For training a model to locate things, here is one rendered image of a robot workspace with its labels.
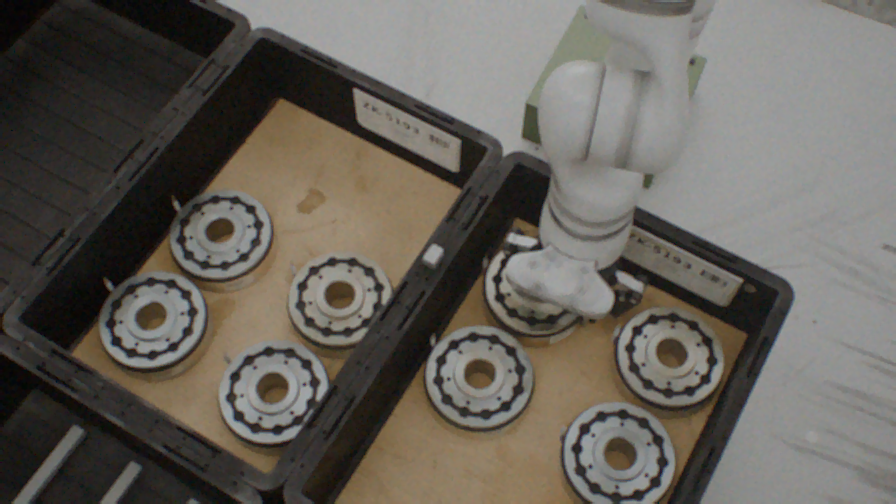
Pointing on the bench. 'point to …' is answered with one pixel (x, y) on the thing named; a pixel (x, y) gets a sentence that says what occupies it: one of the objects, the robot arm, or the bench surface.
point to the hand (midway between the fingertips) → (565, 301)
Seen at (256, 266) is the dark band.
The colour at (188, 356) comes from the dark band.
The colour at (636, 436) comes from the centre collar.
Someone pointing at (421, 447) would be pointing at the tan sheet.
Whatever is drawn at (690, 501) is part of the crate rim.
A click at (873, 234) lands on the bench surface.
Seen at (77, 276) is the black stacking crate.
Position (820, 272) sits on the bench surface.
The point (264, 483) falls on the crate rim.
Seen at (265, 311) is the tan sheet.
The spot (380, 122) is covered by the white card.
